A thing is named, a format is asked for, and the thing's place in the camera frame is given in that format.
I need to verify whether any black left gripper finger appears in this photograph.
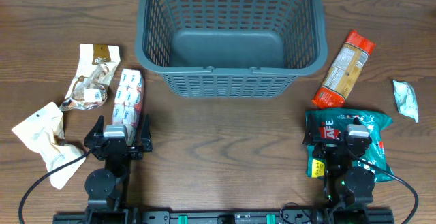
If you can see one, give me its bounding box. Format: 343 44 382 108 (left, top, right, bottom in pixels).
84 115 104 148
140 114 153 152

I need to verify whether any green Nescafe coffee bag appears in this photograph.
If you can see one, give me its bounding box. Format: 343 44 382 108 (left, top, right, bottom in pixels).
305 108 394 182

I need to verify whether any orange cracker packet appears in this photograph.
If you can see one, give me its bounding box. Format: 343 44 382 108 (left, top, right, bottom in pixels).
311 30 376 109

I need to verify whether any Kleenex tissue multipack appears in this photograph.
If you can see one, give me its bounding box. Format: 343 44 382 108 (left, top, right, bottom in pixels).
112 69 144 145

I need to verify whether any small pale green sachet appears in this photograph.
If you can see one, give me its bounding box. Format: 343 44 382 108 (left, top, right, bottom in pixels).
392 80 419 123

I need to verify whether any cream paper snack pouch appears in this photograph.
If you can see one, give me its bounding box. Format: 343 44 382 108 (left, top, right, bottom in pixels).
12 102 85 189

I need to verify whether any brown cookie snack pouch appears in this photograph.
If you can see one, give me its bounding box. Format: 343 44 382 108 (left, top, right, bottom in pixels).
59 44 121 112

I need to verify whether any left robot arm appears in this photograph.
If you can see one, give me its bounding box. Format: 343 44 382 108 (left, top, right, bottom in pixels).
84 115 153 223

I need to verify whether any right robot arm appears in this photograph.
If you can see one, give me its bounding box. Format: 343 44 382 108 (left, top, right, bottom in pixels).
303 115 375 223

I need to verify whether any grey plastic slotted basket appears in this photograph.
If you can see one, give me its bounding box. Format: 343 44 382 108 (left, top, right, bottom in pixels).
135 0 328 97

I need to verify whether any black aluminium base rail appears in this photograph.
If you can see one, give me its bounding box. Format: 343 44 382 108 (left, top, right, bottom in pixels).
52 209 394 224

